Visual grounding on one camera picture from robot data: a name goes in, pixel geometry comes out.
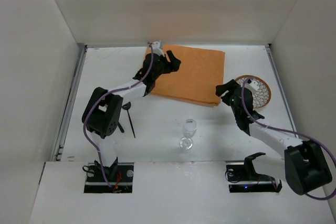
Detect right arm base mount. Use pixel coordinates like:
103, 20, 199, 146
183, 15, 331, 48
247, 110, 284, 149
225, 152, 282, 193

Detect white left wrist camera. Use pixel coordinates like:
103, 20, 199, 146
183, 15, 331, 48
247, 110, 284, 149
150, 40, 165, 56

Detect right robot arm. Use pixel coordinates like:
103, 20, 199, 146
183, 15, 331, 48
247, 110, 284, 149
216, 78, 335, 198

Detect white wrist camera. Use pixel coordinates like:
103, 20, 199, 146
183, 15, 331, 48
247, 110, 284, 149
150, 40, 165, 56
247, 79, 259, 92

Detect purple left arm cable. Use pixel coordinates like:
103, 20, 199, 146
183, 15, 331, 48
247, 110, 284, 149
82, 41, 155, 187

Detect clear wine glass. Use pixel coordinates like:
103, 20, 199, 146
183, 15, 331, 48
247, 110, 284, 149
179, 119, 197, 150

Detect gold fork green handle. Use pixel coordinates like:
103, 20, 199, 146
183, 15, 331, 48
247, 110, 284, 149
118, 123, 124, 133

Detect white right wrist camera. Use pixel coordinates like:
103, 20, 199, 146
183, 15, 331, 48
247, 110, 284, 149
247, 79, 259, 92

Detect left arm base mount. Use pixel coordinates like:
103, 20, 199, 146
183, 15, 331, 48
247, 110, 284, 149
82, 162, 134, 194

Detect patterned ceramic plate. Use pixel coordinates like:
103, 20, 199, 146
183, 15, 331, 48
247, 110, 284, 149
235, 75, 271, 109

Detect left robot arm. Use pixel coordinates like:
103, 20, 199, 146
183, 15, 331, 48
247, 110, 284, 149
81, 49, 181, 183

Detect black slotted spoon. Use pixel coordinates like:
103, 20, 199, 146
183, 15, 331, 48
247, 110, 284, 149
122, 102, 136, 138

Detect orange cloth placemat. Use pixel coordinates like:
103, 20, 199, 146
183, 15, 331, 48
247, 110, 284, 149
151, 44, 225, 106

